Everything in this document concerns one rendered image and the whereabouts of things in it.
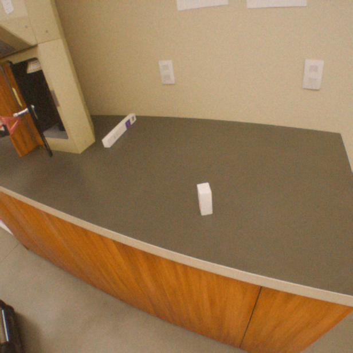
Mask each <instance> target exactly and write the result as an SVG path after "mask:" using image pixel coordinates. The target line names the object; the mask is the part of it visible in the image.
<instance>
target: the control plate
mask: <svg viewBox="0 0 353 353"><path fill-rule="evenodd" d="M5 47H7V48H6V49H5ZM2 48H4V50H2ZM0 50H2V51H0V52H1V53H0V56H2V55H4V54H6V53H9V52H12V51H14V50H16V49H14V48H13V47H11V46H10V45H8V44H6V43H4V42H3V41H1V40H0Z"/></svg>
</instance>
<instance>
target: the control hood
mask: <svg viewBox="0 0 353 353"><path fill-rule="evenodd" d="M0 40H1V41H3V42H4V43H6V44H8V45H10V46H11V47H13V48H14V49H16V50H14V51H12V52H9V53H6V54H4V55H2V56H0V58H2V57H5V56H8V55H10V54H13V53H15V52H18V51H20V50H23V49H26V48H29V47H31V46H34V45H36V44H37V41H36V38H35V36H34V33H33V29H32V26H31V24H30V21H29V18H28V17H27V16H24V17H17V18H11V19H5V20H1V21H0Z"/></svg>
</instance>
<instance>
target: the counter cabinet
mask: <svg viewBox="0 0 353 353"><path fill-rule="evenodd" d="M0 220H1V221H2V222H3V223H4V224H5V225H6V227H7V228H8V229H9V230H10V231H11V232H12V234H13V235H14V236H15V237H16V239H17V240H18V241H19V242H20V243H21V244H22V245H23V246H24V247H25V248H26V250H29V249H31V250H32V251H34V252H36V253H37V254H39V255H40V256H42V257H43V258H45V259H47V260H48V261H50V262H52V263H53V264H55V265H57V266H58V267H60V268H61V269H63V270H65V271H67V272H68V273H70V274H72V275H74V276H76V277H77V278H79V279H81V280H83V281H85V282H86V283H88V284H90V285H92V286H94V287H95V288H97V289H99V290H101V291H103V292H105V293H107V294H109V295H111V296H113V297H115V298H117V299H119V300H121V301H123V302H125V303H127V304H129V305H131V306H133V307H135V308H138V309H140V310H142V311H144V312H147V313H149V314H151V315H153V316H156V317H158V318H160V319H162V320H165V321H167V322H169V323H172V324H175V325H177V326H179V327H182V328H184V329H187V330H189V331H192V332H195V333H197V334H200V335H202V336H205V337H208V338H211V339H214V340H216V341H219V342H222V343H225V344H228V345H230V346H233V347H237V348H239V347H240V349H242V350H245V351H249V352H252V353H300V352H302V351H303V350H304V349H306V348H307V347H308V346H310V345H311V344H312V343H314V342H315V341H317V340H318V339H319V338H320V337H322V336H323V335H324V334H326V333H327V332H328V331H329V330H330V329H332V328H333V327H334V326H336V325H337V324H338V323H339V322H340V321H342V320H343V319H344V318H345V317H346V316H348V315H349V314H350V313H351V312H352V311H353V307H351V306H347V305H343V304H338V303H333V302H329V301H324V300H319V299H314V298H311V297H306V296H302V295H297V294H294V293H289V292H284V291H280V290H277V289H272V288H268V287H263V286H260V285H256V284H252V283H248V282H245V281H241V280H237V279H233V278H230V277H226V276H223V275H220V274H216V273H212V272H208V271H205V270H202V269H198V268H195V267H192V266H188V265H185V264H182V263H179V262H176V261H173V260H169V259H167V258H164V257H161V256H157V255H155V254H152V253H149V252H145V251H143V250H140V249H137V248H134V247H132V246H129V245H126V244H123V243H121V242H118V241H115V240H113V239H110V238H108V237H105V236H102V235H100V234H97V233H95V232H92V231H90V230H88V229H85V228H82V227H80V226H78V225H75V224H73V223H71V222H68V221H66V220H64V219H61V218H58V217H56V216H54V215H52V214H49V213H47V212H45V211H43V210H40V209H38V208H36V207H34V206H32V205H29V204H27V203H25V202H22V201H20V200H19V199H16V198H14V197H12V196H10V195H7V194H5V193H3V192H1V191H0Z"/></svg>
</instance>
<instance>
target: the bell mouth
mask: <svg viewBox="0 0 353 353"><path fill-rule="evenodd" d="M38 70H42V68H41V64H40V62H39V60H38V58H37V57H34V58H31V59H28V64H27V73H32V72H36V71H38Z"/></svg>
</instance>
